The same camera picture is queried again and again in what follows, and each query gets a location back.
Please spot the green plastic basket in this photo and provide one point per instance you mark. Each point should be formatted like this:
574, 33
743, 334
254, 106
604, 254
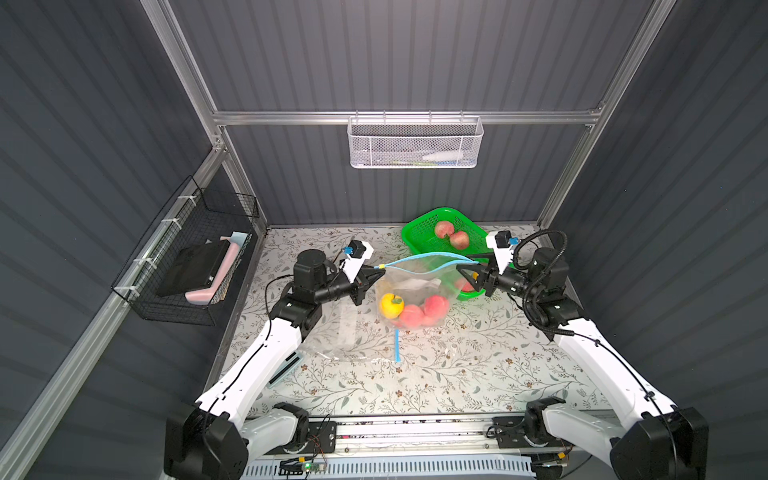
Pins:
438, 238

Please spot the pink peach top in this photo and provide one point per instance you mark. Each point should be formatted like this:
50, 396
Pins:
444, 229

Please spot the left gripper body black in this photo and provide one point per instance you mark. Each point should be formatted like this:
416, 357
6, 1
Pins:
362, 283

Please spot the teal calculator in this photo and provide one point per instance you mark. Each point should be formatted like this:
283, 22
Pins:
286, 367

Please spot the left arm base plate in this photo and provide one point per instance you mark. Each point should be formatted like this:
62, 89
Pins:
312, 438

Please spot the clear zip-top bag blue zipper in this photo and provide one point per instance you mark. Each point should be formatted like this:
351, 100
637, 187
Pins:
389, 282

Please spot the black pouch in basket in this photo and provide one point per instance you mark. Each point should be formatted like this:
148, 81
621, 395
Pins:
192, 269

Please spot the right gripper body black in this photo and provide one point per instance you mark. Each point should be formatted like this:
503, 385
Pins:
486, 278

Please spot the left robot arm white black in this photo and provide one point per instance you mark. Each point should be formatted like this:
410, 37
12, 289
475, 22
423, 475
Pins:
214, 438

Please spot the pink peach with leaf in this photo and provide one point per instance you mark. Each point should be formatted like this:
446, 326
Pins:
412, 316

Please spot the black wire wall basket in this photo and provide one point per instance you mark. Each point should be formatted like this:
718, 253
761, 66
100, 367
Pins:
195, 215

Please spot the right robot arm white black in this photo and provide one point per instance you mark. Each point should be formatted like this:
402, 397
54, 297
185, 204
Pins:
653, 438

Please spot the white tube in basket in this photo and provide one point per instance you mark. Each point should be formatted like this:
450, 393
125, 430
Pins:
444, 157

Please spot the white wire wall basket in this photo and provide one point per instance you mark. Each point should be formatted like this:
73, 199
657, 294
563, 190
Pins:
399, 142

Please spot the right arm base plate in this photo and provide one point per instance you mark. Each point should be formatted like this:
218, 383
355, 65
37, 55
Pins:
517, 431

